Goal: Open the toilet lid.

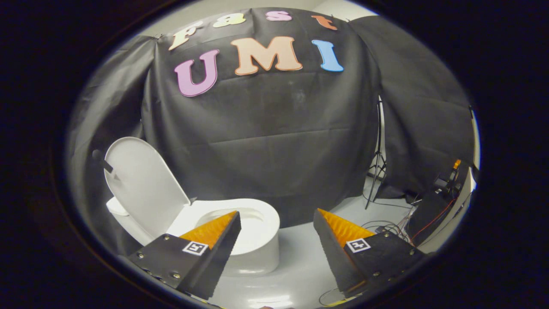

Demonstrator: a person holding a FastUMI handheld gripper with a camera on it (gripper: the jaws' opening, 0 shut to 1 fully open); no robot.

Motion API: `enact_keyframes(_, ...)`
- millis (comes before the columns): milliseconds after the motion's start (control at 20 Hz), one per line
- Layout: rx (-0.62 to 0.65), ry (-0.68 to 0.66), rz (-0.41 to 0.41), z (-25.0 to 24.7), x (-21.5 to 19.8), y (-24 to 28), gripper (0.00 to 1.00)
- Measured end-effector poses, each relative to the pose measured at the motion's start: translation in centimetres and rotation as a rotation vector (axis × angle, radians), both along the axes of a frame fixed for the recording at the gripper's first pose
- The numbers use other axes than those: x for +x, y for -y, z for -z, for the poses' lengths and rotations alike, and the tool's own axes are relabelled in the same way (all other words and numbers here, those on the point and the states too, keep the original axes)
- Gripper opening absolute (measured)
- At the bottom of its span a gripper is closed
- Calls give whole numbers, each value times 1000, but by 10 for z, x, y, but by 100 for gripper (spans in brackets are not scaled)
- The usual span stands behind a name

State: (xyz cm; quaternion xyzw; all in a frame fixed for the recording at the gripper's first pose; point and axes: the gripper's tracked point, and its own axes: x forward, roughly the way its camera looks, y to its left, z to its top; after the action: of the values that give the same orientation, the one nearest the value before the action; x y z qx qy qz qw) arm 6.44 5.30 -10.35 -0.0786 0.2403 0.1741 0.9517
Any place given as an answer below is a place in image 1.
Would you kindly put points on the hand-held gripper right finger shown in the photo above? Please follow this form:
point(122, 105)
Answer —
point(332, 257)

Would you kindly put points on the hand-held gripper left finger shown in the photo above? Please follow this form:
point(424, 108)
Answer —
point(221, 253)

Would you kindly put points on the white toilet lid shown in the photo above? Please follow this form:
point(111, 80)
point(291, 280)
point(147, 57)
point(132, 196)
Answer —
point(143, 184)

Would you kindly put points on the white toilet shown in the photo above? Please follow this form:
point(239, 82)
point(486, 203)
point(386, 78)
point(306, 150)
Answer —
point(257, 249)

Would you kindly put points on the black tripod stand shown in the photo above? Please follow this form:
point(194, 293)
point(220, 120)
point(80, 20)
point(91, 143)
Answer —
point(378, 163)

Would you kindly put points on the orange and black gripper device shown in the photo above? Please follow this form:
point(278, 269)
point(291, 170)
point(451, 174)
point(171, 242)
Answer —
point(454, 171)

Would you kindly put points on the plain black backdrop cloth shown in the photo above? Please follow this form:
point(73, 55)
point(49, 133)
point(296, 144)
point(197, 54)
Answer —
point(424, 116)
point(107, 111)

